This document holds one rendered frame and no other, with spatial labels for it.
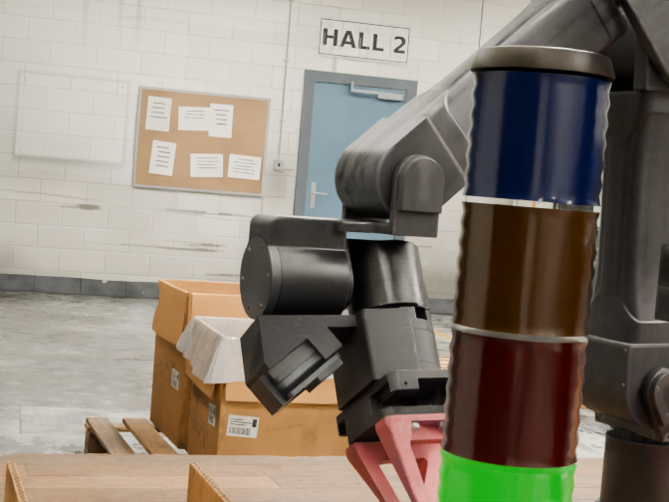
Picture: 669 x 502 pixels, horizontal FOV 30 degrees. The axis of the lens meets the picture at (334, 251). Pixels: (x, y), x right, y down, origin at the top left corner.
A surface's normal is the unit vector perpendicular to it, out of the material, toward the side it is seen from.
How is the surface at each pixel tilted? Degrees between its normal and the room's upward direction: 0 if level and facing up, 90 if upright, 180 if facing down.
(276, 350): 61
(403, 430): 82
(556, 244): 76
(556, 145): 104
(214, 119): 90
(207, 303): 88
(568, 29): 93
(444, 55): 90
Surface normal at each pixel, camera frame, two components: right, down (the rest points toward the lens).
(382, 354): 0.35, -0.42
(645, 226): 0.39, 0.08
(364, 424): -0.92, -0.02
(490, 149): -0.66, -0.26
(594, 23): 0.27, 0.28
